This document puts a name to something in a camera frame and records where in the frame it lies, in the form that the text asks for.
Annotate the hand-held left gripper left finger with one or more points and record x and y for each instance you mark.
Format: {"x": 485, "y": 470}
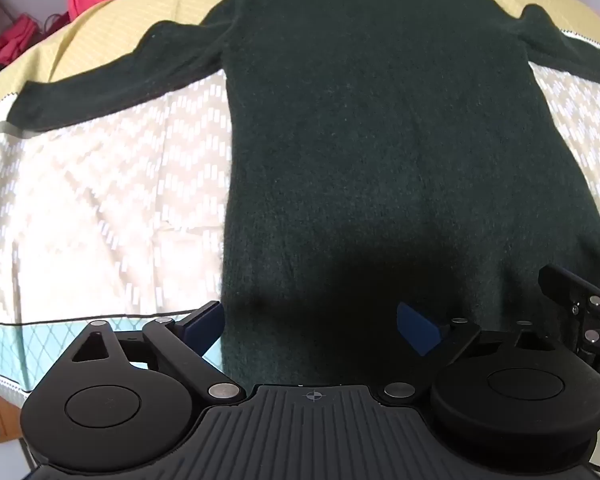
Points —
{"x": 206, "y": 326}

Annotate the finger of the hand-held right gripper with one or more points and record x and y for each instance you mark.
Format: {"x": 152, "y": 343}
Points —
{"x": 570, "y": 287}

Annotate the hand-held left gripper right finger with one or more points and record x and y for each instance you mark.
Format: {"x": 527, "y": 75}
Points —
{"x": 420, "y": 331}

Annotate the dark green sweater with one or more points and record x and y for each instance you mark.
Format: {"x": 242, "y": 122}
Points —
{"x": 380, "y": 160}

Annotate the yellow cream patterned bedsheet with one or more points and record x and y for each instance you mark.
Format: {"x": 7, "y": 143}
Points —
{"x": 105, "y": 210}

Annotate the red bag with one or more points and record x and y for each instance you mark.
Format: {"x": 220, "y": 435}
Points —
{"x": 15, "y": 40}

